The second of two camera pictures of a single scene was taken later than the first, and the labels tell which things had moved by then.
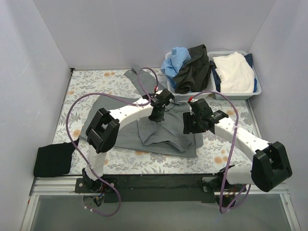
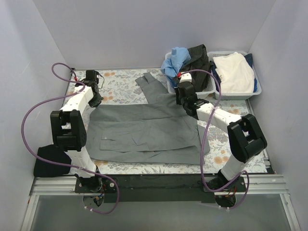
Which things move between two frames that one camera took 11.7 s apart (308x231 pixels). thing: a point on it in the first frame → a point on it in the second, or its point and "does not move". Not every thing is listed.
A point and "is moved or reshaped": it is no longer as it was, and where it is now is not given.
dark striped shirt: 194,76 does not move
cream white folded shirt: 236,73 does not move
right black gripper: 190,123 → 179,96
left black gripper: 156,113 → 96,100
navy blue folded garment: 217,77 does not move
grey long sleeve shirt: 166,136 is moved or reshaped
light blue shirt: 171,67 does not move
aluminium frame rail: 66,186 does not move
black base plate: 166,189 does not move
